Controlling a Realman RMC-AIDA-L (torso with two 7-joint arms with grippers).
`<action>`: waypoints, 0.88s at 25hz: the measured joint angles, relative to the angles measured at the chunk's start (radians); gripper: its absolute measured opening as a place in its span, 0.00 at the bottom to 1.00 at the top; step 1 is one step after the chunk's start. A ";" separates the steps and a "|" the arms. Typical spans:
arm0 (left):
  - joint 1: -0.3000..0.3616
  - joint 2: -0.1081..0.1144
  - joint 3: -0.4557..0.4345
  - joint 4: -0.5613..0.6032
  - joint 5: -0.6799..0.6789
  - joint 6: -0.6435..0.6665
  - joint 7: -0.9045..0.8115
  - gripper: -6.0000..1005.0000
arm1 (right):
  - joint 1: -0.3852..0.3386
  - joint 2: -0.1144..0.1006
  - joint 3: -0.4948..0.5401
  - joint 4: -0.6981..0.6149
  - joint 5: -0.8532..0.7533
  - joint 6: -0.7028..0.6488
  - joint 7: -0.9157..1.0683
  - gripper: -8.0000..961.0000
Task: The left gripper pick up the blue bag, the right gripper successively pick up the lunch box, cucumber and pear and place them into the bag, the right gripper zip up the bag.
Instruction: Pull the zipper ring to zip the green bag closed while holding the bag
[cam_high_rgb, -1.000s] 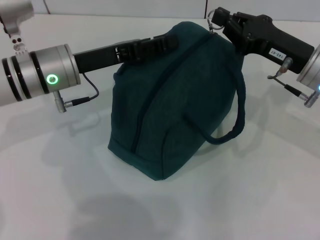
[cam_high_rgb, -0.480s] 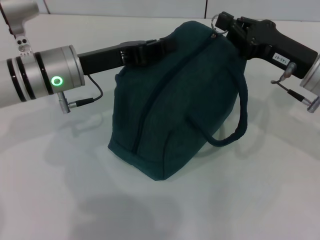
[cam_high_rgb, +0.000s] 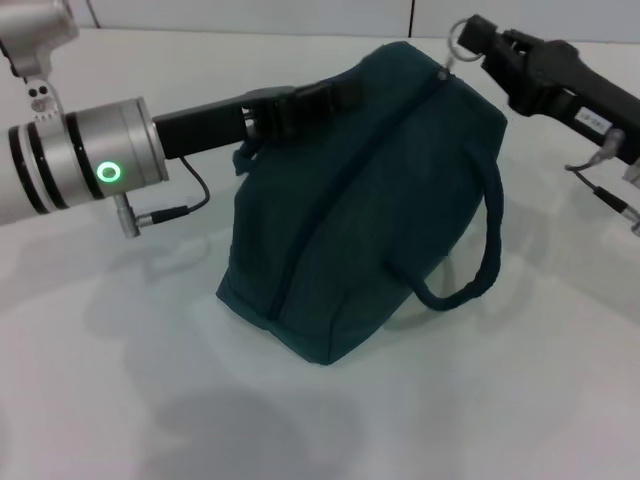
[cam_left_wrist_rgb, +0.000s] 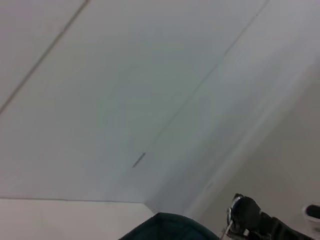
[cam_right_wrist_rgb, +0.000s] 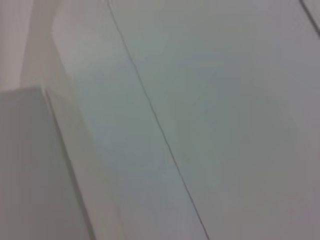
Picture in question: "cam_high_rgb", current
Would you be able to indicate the dark blue insulated lunch bag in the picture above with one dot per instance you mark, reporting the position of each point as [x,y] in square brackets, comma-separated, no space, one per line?
[350,225]

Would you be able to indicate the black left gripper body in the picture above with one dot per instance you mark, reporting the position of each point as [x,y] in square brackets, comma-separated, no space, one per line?
[210,125]

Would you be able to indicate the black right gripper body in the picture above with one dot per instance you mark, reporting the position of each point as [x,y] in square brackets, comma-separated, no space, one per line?
[575,85]

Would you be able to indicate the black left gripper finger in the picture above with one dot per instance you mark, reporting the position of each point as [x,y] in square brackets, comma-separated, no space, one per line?
[272,122]
[335,95]

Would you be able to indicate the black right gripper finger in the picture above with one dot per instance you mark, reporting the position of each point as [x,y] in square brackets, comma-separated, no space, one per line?
[510,80]
[492,36]

